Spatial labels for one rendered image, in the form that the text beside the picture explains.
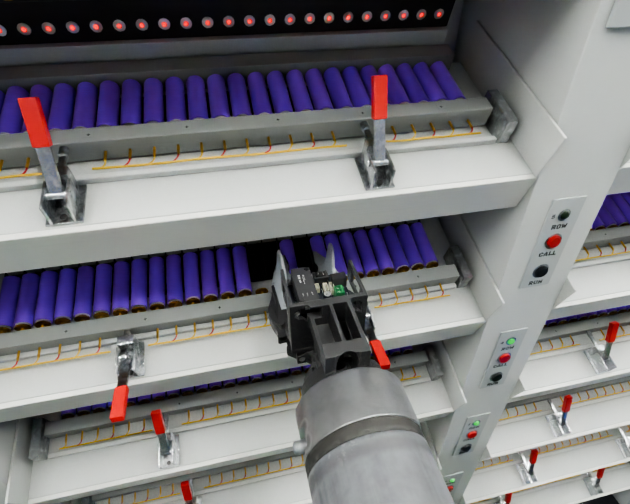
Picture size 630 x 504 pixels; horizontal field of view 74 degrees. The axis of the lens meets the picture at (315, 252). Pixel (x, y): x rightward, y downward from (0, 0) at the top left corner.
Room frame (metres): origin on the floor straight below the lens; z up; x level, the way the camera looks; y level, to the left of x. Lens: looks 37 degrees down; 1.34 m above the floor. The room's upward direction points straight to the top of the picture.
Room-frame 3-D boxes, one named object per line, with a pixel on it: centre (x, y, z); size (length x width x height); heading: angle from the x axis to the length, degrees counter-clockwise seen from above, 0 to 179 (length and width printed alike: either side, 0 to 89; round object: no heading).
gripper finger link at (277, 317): (0.31, 0.03, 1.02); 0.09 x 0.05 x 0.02; 21
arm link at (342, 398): (0.18, -0.03, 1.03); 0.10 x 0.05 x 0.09; 103
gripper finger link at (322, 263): (0.37, -0.01, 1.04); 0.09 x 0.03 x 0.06; 5
